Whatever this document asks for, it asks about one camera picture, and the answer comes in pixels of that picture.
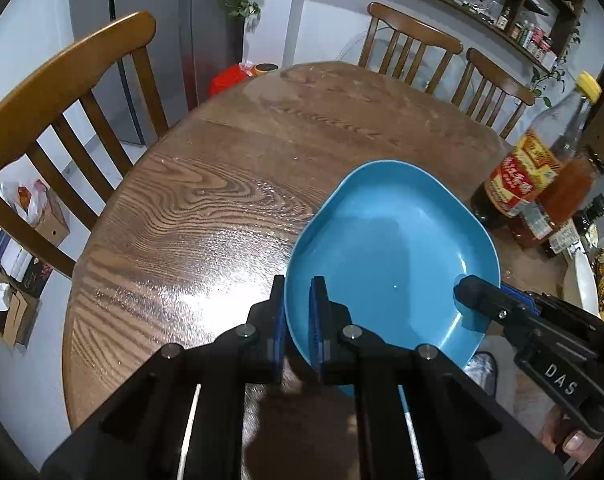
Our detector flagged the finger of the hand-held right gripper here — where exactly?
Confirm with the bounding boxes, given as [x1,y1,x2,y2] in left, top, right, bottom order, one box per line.
[453,275,538,357]
[500,283,550,312]

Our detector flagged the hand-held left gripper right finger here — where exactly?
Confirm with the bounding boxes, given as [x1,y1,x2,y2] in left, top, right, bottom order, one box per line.
[308,276,568,480]

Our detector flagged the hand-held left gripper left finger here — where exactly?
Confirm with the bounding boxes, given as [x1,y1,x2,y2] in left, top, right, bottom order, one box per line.
[41,275,287,480]

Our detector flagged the blue plate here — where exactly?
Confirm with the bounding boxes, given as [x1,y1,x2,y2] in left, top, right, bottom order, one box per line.
[283,160,501,413]

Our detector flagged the person's right hand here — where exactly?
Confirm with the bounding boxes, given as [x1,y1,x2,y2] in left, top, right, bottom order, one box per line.
[540,402,595,460]

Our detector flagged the white oval dish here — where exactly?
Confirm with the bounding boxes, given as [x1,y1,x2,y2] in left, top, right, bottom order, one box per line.
[562,250,598,318]

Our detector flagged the grey slipper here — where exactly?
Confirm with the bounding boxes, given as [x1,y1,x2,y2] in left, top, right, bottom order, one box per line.
[464,351,498,397]

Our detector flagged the small dark sauce bottle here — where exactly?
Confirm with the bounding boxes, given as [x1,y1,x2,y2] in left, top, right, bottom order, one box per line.
[546,194,604,259]

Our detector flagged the red chili sauce jar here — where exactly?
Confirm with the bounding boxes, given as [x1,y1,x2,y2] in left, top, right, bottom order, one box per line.
[512,145,604,248]

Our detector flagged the vinegar bottle with yellow label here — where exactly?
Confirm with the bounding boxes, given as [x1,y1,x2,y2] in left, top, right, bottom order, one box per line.
[470,71,603,231]

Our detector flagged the wooden chair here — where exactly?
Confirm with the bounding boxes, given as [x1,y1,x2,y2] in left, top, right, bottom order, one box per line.
[452,48,536,140]
[0,11,170,281]
[358,2,464,96]

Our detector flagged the small vine plant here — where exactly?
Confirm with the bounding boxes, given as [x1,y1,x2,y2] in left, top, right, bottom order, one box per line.
[530,20,582,107]

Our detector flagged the brown cardboard box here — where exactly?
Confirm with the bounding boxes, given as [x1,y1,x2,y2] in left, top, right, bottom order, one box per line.
[0,187,71,247]

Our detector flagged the red plastic container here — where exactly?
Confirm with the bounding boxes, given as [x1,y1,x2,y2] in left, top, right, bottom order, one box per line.
[208,62,255,98]

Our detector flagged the row of spice bottles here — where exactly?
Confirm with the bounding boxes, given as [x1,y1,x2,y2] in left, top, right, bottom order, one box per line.
[510,19,558,69]

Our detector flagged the folded cardboard pieces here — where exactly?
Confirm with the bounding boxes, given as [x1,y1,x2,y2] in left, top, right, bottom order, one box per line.
[0,280,41,349]

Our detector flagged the white plastic bag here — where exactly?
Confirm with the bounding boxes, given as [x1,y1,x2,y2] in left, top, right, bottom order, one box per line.
[2,180,50,226]

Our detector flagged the stack of flat boxes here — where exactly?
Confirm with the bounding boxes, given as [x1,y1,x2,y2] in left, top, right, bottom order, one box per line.
[0,215,50,297]

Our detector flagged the grey refrigerator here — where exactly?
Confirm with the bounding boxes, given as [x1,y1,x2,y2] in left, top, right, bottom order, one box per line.
[68,0,245,146]

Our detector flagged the wooden wall shelf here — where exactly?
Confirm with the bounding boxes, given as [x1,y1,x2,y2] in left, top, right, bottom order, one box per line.
[307,0,590,75]

